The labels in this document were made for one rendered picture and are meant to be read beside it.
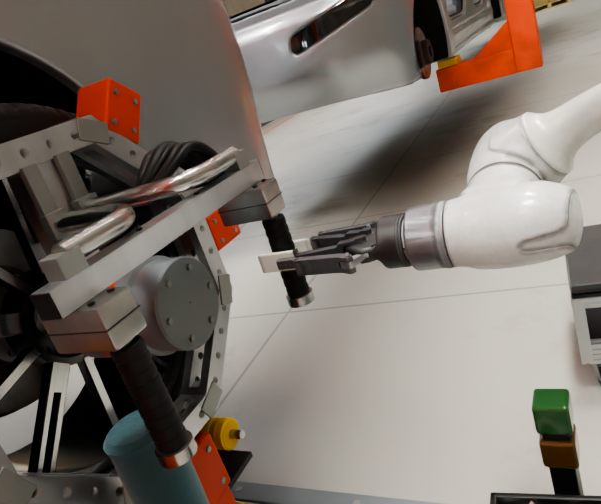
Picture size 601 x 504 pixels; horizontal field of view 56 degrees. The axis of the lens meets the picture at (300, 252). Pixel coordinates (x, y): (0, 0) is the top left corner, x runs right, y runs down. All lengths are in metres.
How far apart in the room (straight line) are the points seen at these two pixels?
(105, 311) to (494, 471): 1.22
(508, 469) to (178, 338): 1.06
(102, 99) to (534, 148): 0.64
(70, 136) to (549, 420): 0.72
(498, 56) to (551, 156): 3.39
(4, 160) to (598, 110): 0.74
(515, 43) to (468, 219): 3.50
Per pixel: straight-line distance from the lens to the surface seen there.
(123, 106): 0.96
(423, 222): 0.74
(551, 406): 0.72
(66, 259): 0.59
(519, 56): 4.18
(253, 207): 0.83
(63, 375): 0.95
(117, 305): 0.59
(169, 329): 0.74
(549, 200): 0.71
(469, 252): 0.72
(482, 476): 1.60
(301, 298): 0.88
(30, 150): 0.83
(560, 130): 0.82
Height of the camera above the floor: 1.11
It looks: 19 degrees down
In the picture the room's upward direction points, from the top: 19 degrees counter-clockwise
